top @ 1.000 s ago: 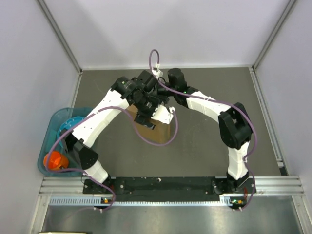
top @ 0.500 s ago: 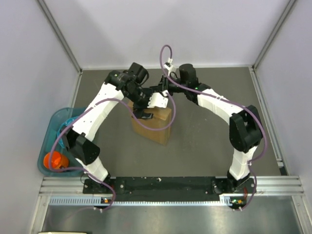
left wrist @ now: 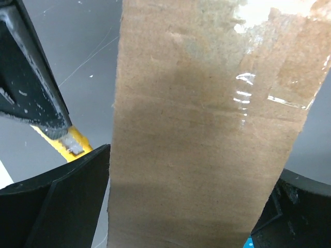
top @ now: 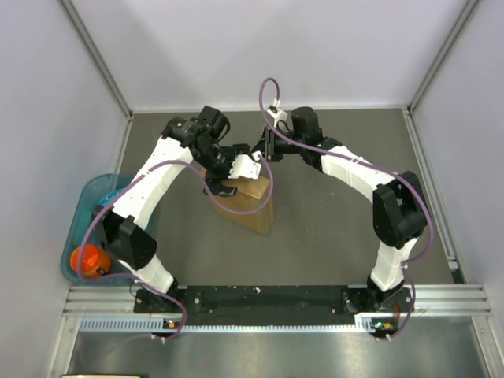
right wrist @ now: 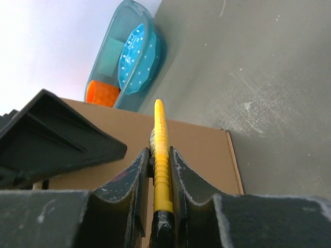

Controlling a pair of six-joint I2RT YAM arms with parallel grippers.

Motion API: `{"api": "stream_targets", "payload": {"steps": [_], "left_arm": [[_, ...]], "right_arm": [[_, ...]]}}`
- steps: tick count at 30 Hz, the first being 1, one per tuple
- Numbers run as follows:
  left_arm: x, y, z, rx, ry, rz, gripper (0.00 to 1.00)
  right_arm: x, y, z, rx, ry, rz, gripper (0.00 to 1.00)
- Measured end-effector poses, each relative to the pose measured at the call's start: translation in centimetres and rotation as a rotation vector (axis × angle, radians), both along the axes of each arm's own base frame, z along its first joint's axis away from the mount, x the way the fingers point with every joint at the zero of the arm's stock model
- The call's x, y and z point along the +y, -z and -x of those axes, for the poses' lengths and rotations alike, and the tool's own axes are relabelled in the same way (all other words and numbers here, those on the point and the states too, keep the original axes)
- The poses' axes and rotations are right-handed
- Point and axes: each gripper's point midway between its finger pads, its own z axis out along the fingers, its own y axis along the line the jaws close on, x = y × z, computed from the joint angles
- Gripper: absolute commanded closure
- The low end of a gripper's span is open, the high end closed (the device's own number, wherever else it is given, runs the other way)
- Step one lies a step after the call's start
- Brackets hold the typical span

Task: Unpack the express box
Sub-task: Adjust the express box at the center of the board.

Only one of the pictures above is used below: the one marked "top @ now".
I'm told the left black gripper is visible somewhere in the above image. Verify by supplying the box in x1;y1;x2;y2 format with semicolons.
195;144;249;197

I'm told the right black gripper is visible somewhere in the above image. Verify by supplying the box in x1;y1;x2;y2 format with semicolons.
255;126;306;163

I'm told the brown cardboard express box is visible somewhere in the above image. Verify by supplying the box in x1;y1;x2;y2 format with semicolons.
211;176;274;235

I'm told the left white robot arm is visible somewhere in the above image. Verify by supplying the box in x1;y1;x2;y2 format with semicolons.
95;106;249;313

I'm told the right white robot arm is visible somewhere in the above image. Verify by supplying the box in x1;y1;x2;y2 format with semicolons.
258;105;428;312

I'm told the blue perforated plate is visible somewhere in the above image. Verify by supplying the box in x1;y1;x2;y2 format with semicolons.
98;189;122;207

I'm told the teal plastic bin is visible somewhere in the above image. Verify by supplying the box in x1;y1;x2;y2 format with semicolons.
60;173;134;287

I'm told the orange cup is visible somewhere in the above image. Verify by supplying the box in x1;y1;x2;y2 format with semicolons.
80;244;112;278

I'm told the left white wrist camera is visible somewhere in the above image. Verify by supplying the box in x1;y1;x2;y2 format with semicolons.
228;151;262;180

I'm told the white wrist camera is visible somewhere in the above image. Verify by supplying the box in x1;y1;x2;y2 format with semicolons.
266;98;287;128
228;151;262;180

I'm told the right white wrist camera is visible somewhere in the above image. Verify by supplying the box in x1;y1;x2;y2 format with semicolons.
266;98;287;128

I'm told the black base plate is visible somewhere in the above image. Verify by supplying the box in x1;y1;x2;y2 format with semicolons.
133;283;410;327

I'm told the grey cable duct rail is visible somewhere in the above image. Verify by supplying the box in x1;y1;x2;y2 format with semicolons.
79;317;376;334

